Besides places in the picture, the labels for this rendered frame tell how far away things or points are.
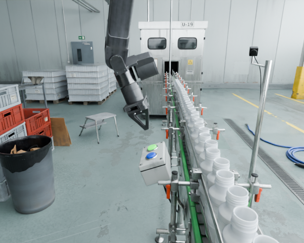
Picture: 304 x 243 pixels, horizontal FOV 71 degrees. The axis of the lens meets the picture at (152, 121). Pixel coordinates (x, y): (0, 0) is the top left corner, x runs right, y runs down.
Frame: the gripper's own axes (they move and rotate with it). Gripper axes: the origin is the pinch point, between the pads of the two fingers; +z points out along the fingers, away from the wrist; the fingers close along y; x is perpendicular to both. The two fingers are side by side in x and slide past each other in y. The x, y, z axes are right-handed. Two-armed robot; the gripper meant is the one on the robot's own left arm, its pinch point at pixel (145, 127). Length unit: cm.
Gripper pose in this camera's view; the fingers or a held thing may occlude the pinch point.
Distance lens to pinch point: 68.6
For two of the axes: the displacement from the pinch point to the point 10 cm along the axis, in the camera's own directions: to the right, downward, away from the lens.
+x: -9.3, 3.2, 1.6
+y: 0.6, -3.0, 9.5
